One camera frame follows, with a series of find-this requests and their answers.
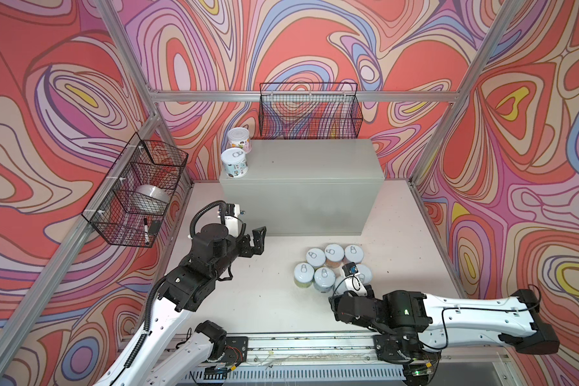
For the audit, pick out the grey metal cabinet box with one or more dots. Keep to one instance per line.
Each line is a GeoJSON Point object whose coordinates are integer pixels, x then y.
{"type": "Point", "coordinates": [307, 187]}

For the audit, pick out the black wire basket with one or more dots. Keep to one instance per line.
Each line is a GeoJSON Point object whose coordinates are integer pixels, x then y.
{"type": "Point", "coordinates": [309, 110]}
{"type": "Point", "coordinates": [142, 183]}

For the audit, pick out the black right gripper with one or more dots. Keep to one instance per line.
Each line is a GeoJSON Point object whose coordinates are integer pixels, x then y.
{"type": "Point", "coordinates": [334, 301]}

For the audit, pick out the blue label can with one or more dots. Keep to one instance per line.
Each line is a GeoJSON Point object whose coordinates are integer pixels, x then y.
{"type": "Point", "coordinates": [324, 279]}

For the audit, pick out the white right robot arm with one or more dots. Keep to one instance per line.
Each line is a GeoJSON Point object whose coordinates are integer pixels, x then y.
{"type": "Point", "coordinates": [409, 324]}

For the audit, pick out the yellow green label can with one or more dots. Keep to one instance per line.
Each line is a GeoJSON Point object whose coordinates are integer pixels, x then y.
{"type": "Point", "coordinates": [316, 258]}

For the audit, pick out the pink can right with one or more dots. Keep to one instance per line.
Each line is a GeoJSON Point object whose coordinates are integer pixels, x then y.
{"type": "Point", "coordinates": [353, 253]}

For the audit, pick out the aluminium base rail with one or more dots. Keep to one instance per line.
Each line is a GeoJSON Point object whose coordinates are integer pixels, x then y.
{"type": "Point", "coordinates": [352, 358]}

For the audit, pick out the black wire basket left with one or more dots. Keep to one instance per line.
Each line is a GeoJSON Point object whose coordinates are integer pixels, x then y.
{"type": "Point", "coordinates": [142, 183]}

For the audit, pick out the teal label can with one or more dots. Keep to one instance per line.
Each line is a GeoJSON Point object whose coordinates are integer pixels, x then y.
{"type": "Point", "coordinates": [234, 162]}

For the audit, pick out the orange label can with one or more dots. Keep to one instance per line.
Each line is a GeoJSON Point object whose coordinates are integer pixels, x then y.
{"type": "Point", "coordinates": [334, 254]}

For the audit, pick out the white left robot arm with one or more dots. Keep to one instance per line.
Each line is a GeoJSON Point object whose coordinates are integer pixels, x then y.
{"type": "Point", "coordinates": [173, 301]}

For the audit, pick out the black wire basket back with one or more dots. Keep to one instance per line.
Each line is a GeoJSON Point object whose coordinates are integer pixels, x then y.
{"type": "Point", "coordinates": [309, 110]}

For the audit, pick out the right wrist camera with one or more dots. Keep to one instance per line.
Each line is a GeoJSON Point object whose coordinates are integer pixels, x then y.
{"type": "Point", "coordinates": [350, 269]}

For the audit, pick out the black marker pen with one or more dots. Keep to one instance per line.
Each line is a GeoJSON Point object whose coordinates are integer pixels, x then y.
{"type": "Point", "coordinates": [146, 231]}

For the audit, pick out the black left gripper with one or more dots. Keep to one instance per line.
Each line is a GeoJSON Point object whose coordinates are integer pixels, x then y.
{"type": "Point", "coordinates": [258, 243]}

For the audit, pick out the pink label can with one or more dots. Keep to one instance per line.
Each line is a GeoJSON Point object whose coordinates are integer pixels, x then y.
{"type": "Point", "coordinates": [239, 137]}

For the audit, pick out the yellow can right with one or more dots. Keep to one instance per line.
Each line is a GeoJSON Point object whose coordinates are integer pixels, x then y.
{"type": "Point", "coordinates": [365, 274]}

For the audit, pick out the white tape roll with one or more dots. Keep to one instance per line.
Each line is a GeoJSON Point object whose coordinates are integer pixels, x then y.
{"type": "Point", "coordinates": [151, 199]}

